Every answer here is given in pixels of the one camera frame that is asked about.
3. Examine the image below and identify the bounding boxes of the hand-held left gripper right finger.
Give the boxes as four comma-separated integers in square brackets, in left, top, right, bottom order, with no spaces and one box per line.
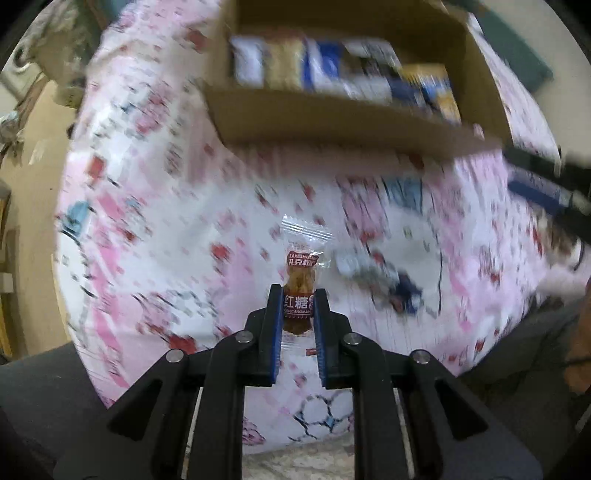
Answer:
[314,288,543,480]

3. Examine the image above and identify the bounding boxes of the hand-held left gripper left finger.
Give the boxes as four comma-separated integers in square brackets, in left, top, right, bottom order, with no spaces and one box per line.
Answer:
[55,284,283,480]

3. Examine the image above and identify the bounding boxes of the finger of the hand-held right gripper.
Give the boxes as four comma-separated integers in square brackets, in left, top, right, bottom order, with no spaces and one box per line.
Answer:
[502,145,591,222]

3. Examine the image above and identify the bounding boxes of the clear brown candy packet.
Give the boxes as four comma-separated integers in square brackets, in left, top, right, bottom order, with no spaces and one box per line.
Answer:
[281,215,333,357]

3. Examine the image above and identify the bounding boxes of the yellow blue bear snack packet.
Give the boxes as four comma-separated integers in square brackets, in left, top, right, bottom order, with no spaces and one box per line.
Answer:
[399,62,462,124]

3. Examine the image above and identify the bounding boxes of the brown cardboard box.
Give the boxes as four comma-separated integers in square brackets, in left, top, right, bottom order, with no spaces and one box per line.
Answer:
[203,0,514,160]

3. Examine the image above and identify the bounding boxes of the white navy snack packet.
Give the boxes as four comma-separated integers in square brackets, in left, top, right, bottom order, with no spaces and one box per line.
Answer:
[335,247,426,315]

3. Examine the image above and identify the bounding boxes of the teal mat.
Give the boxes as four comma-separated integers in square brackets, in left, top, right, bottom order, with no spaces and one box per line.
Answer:
[475,0,555,94]

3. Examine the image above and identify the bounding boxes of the pink cartoon printed blanket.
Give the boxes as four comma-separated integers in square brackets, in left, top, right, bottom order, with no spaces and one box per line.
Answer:
[55,0,575,459]

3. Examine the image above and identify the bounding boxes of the person's dark trousers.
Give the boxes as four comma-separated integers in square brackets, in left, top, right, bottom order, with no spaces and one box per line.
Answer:
[0,295,591,480]

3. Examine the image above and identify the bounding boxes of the beige snack packet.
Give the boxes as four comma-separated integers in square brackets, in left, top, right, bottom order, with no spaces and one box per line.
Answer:
[264,39,306,90]

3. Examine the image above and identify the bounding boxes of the white blue snack packet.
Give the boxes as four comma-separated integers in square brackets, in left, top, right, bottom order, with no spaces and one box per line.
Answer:
[230,36,266,88]

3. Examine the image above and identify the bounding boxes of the clear plastic bag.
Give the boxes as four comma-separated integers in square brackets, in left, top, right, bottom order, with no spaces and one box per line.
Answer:
[18,0,93,109]

